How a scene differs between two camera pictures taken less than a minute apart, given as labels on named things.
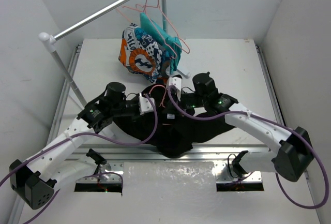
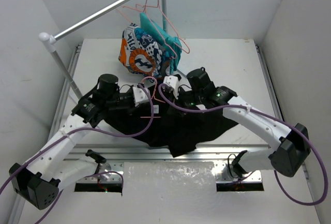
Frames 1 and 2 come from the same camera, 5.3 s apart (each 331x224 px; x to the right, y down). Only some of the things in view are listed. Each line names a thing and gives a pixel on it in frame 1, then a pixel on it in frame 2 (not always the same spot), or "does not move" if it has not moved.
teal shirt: (171, 45) does not move
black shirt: (173, 131) does not move
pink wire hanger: (163, 98) -> (152, 96)
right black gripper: (172, 109) does not move
